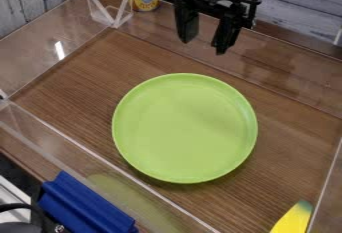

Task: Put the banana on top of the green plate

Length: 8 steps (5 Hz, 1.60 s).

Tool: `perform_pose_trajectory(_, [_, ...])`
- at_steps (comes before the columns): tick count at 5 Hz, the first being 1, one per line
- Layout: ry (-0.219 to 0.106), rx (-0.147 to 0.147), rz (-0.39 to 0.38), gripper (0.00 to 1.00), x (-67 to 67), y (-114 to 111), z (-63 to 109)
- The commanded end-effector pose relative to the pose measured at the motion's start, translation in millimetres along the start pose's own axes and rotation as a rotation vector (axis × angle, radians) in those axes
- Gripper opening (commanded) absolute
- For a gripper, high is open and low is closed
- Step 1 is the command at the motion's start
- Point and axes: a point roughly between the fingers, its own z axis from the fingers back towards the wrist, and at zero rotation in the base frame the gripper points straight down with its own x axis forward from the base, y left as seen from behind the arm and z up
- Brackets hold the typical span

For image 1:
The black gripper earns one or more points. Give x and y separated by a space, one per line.
239 16

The yellow green-tipped banana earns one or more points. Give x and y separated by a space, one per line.
294 221

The green round plate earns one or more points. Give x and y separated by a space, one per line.
184 128

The blue plastic clamp block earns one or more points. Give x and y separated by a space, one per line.
80 209

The clear acrylic corner bracket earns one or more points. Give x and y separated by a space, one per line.
109 15

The clear acrylic tray wall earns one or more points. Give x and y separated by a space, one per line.
48 153

